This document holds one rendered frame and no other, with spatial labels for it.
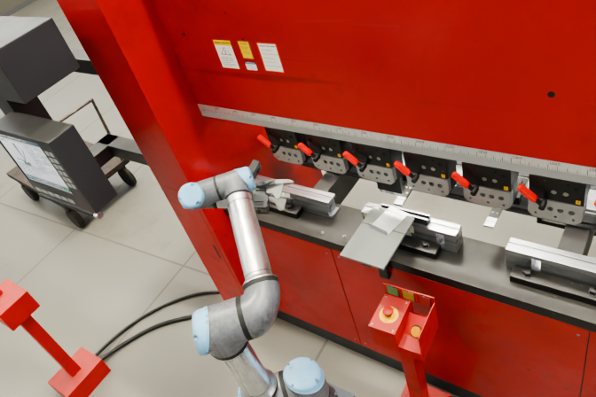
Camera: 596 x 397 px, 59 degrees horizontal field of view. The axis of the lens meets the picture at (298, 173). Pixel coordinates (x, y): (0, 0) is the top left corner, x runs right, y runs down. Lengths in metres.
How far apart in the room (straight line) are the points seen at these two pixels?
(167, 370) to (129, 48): 1.87
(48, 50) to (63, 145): 0.34
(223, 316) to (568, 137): 1.01
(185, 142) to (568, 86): 1.49
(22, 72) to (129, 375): 1.91
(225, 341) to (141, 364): 1.97
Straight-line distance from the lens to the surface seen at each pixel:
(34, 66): 2.07
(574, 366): 2.16
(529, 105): 1.53
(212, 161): 2.43
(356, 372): 2.85
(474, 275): 2.01
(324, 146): 1.97
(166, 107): 2.21
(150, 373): 3.28
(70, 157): 2.15
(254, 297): 1.38
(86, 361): 3.40
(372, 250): 1.96
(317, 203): 2.27
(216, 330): 1.39
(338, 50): 1.68
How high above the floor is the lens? 2.44
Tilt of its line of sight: 38 degrees down
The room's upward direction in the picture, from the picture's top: 19 degrees counter-clockwise
